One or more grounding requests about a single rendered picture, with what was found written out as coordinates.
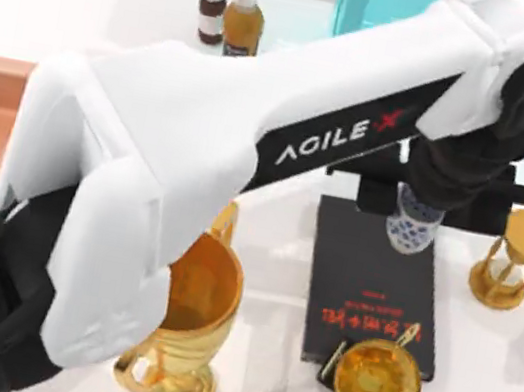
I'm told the blue and white patterned cup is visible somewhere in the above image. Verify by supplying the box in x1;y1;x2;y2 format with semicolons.
380;181;450;261

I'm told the gold hourglass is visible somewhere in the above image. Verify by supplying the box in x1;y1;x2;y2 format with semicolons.
464;200;524;313

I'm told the black book with red lettering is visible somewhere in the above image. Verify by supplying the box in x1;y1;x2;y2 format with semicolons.
291;193;463;386

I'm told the small gold trophy cup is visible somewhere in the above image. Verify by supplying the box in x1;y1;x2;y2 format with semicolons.
314;306;434;392

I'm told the tall gold trophy cup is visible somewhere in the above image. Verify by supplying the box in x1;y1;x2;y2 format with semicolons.
109;185;260;392

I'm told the amber bottle with dark label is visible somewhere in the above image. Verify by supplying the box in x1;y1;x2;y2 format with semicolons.
217;0;270;62

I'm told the brown bottle with white label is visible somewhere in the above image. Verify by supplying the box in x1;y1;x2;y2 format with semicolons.
191;0;230;49

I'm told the pale grey camera box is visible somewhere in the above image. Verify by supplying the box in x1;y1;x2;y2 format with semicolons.
396;135;414;165

